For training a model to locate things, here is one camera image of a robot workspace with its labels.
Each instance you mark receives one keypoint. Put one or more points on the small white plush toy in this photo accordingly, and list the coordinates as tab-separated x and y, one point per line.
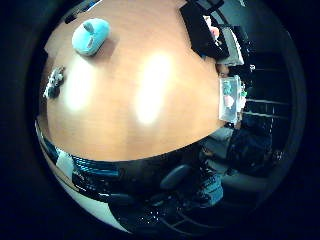
53	81

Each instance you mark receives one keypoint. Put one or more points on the pink toy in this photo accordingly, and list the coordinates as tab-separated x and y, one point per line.
214	32

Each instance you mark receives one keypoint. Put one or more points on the black container box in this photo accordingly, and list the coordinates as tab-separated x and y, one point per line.
201	31

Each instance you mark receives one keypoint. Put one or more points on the teal plush toy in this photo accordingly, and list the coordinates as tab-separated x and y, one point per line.
90	36

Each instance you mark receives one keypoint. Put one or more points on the black office chair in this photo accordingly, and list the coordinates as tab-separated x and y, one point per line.
175	176

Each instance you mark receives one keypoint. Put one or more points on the clear plastic box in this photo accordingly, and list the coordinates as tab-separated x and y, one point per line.
230	99

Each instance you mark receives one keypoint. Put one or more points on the blue crate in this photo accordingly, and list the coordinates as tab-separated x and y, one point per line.
93	166

